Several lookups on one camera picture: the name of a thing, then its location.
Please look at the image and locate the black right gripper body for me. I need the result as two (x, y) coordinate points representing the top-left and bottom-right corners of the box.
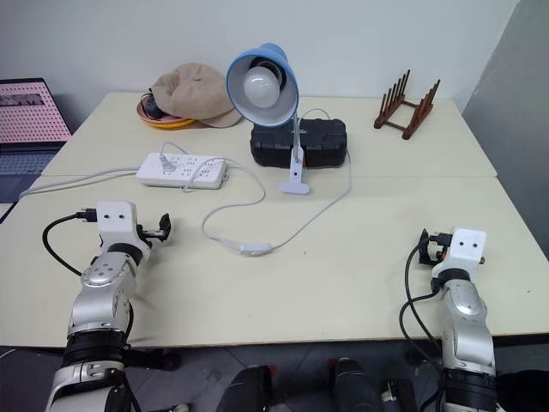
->
(426, 231), (452, 264)

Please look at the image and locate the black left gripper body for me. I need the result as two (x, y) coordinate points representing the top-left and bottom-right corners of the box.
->
(137, 223), (166, 250)

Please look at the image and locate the blue clamp desk lamp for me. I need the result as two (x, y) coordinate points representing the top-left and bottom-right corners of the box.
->
(226, 41), (317, 197)

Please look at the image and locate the white power strip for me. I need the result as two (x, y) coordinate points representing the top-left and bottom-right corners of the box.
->
(136, 152), (229, 191)

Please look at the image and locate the pink and yellow plate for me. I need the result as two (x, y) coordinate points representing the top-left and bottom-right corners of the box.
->
(136, 98), (199, 130)

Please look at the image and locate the small black object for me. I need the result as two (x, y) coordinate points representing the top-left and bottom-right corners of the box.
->
(141, 91), (166, 121)

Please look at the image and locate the brown wooden dish rack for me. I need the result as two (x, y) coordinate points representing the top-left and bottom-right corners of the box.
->
(372, 68), (443, 141)

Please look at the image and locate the beige flat cap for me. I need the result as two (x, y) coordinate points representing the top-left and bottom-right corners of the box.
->
(150, 62), (244, 130)

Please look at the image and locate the black plastic case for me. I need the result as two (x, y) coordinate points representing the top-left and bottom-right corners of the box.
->
(249, 117), (351, 170)

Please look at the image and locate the dark rounded shape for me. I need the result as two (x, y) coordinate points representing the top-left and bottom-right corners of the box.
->
(213, 364), (275, 412)
(329, 357), (383, 412)

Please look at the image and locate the open laptop with pink screen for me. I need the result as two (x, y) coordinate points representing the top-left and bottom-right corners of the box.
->
(0, 77), (74, 225)

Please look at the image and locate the white light bulb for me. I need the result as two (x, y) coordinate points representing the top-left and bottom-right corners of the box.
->
(243, 65), (283, 109)

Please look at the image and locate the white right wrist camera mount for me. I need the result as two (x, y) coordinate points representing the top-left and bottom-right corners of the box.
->
(444, 227), (488, 275)

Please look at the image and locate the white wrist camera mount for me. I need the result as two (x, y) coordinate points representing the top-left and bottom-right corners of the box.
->
(444, 227), (488, 275)
(95, 200), (139, 249)

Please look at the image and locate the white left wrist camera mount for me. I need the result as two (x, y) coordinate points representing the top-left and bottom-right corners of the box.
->
(95, 200), (139, 249)

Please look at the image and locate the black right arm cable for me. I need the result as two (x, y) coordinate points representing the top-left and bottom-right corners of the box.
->
(398, 239), (452, 412)

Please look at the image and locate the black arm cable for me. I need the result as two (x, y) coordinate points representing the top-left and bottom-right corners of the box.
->
(41, 209), (100, 278)
(398, 239), (452, 412)

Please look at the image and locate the white power strip cable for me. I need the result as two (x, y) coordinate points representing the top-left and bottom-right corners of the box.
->
(18, 167), (149, 199)

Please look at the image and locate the white inline cord switch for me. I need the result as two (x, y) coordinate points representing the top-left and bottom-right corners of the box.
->
(239, 241), (274, 258)

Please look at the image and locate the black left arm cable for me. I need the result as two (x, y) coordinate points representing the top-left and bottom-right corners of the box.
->
(41, 209), (100, 278)

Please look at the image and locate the white lamp power cord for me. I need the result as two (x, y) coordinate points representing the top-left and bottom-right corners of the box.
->
(159, 107), (355, 259)

